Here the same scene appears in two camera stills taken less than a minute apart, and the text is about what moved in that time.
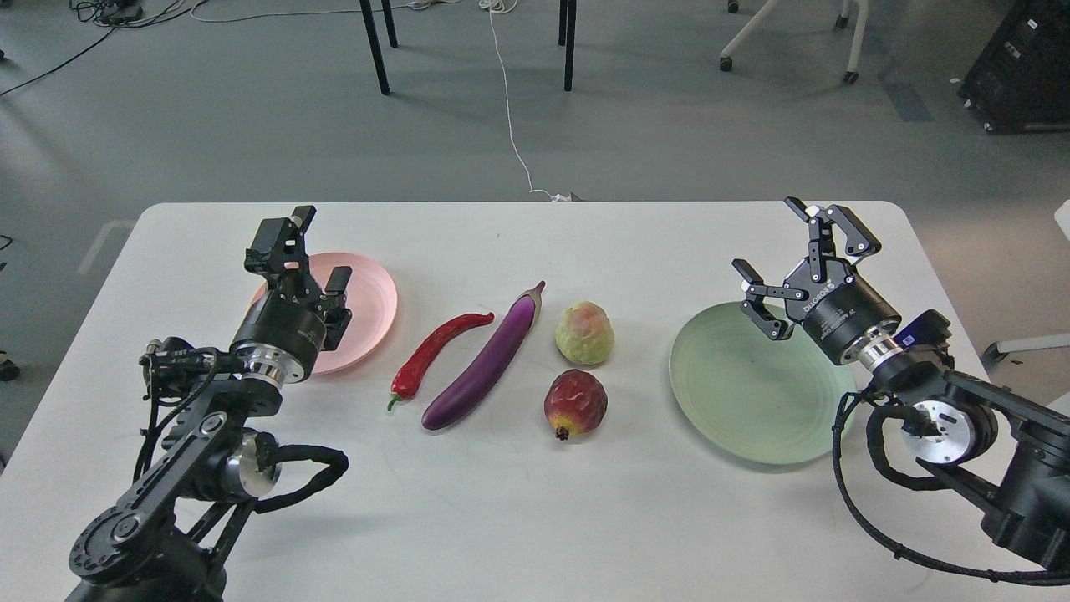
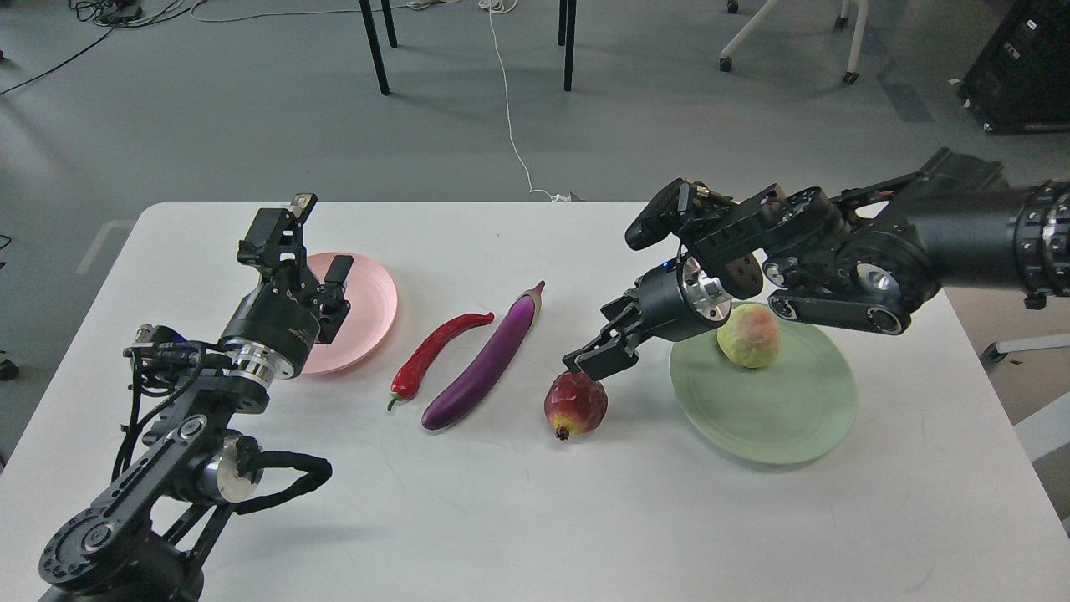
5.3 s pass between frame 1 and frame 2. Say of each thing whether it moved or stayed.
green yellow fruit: moved
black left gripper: stayed
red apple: stayed
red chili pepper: stayed
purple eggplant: stayed
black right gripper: moved
